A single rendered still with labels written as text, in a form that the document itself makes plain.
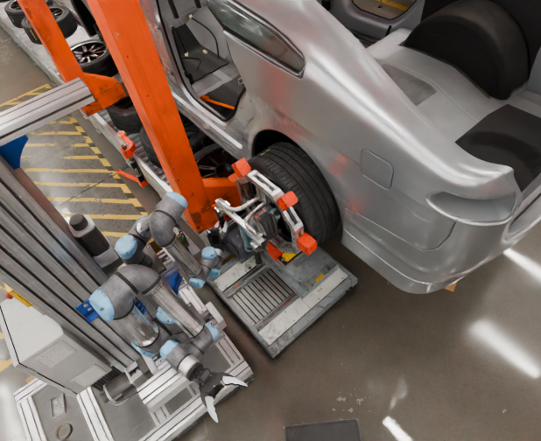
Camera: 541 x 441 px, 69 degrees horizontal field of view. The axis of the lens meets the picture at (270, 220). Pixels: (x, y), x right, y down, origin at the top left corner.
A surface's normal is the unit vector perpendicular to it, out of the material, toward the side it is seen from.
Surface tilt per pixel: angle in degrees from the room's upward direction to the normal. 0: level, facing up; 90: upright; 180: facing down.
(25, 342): 0
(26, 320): 0
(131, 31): 90
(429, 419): 0
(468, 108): 20
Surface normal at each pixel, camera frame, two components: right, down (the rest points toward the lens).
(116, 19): 0.64, 0.56
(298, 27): -0.51, -0.08
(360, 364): -0.11, -0.61
